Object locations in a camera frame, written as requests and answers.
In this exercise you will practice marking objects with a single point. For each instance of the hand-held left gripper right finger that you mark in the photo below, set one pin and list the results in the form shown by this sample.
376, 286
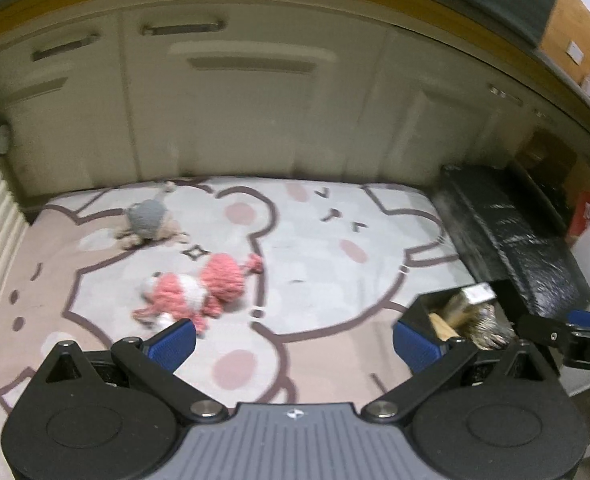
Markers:
415, 352

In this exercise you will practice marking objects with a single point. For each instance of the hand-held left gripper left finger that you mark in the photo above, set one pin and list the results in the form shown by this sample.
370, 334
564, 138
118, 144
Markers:
171, 346

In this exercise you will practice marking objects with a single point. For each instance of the pink and white crochet toy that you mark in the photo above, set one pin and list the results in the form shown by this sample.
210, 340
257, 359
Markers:
200, 290

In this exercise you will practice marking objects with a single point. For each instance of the small black box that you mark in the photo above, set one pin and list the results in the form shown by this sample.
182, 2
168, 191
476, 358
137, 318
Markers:
467, 315

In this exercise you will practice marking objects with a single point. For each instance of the red carton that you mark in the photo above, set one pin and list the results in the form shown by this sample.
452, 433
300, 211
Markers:
587, 215

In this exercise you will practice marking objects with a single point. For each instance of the grey crochet toy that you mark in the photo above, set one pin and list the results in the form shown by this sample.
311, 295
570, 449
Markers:
147, 217

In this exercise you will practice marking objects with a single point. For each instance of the bear printed mat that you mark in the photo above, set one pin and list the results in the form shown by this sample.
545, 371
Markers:
305, 240

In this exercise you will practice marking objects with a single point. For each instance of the cream cabinet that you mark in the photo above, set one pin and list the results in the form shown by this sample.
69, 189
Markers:
275, 110

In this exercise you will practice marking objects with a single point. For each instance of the round grey wall plug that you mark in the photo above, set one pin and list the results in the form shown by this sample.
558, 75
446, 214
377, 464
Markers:
2, 138

